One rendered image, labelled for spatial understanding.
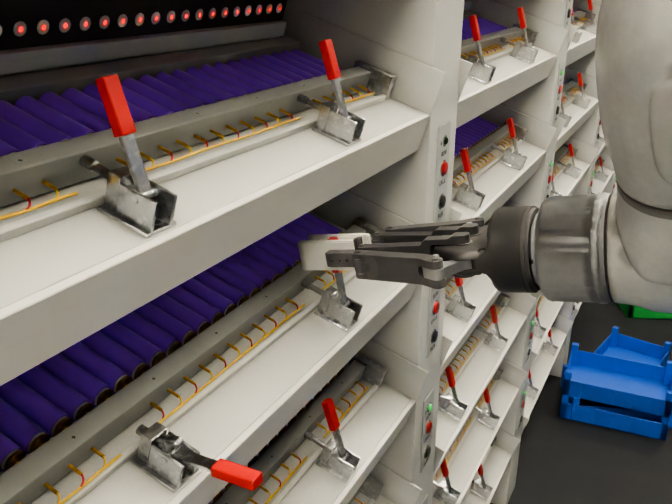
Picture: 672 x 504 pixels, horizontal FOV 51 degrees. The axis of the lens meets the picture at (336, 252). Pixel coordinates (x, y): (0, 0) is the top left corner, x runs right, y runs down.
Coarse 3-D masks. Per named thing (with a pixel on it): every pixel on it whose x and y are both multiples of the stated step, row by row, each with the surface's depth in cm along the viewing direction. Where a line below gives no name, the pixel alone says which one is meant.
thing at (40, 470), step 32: (288, 288) 70; (224, 320) 63; (256, 320) 66; (192, 352) 58; (128, 384) 53; (160, 384) 54; (96, 416) 50; (128, 416) 52; (64, 448) 47; (96, 448) 50; (0, 480) 43; (32, 480) 44
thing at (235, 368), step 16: (352, 272) 80; (336, 288) 76; (272, 336) 66; (256, 352) 63; (240, 368) 61; (192, 400) 56; (176, 416) 54; (128, 448) 50; (112, 464) 49; (96, 480) 47; (80, 496) 46
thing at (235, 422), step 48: (384, 288) 80; (288, 336) 68; (336, 336) 70; (192, 384) 58; (240, 384) 60; (288, 384) 62; (192, 432) 54; (240, 432) 55; (144, 480) 49; (192, 480) 50
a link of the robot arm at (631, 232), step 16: (608, 208) 54; (624, 208) 50; (640, 208) 48; (608, 224) 53; (624, 224) 51; (640, 224) 49; (656, 224) 48; (608, 240) 53; (624, 240) 51; (640, 240) 50; (656, 240) 49; (608, 256) 53; (624, 256) 52; (640, 256) 50; (656, 256) 50; (608, 272) 53; (624, 272) 52; (640, 272) 51; (656, 272) 50; (608, 288) 54; (624, 288) 53; (640, 288) 52; (656, 288) 51; (640, 304) 54; (656, 304) 53
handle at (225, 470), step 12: (180, 444) 49; (180, 456) 49; (192, 456) 49; (204, 456) 49; (204, 468) 48; (216, 468) 47; (228, 468) 47; (240, 468) 47; (228, 480) 47; (240, 480) 46; (252, 480) 46
